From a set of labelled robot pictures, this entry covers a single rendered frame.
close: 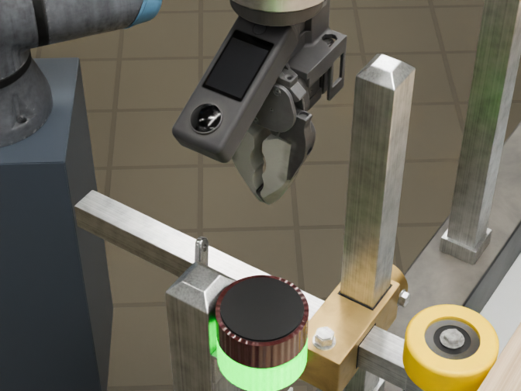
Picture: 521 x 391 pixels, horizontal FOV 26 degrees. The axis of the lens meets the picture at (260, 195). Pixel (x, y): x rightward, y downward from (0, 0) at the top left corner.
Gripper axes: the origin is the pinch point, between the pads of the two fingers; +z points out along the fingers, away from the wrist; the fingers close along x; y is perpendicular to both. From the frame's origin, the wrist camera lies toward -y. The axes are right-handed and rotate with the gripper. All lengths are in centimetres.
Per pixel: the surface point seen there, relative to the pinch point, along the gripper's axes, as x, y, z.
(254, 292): -11.5, -18.4, -11.8
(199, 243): 0.4, -8.4, -1.1
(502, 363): -22.9, 2.1, 9.3
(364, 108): -7.1, 4.1, -9.9
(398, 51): 57, 150, 99
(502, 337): -15.7, 28.2, 37.3
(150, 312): 57, 49, 99
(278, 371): -15.0, -20.9, -8.9
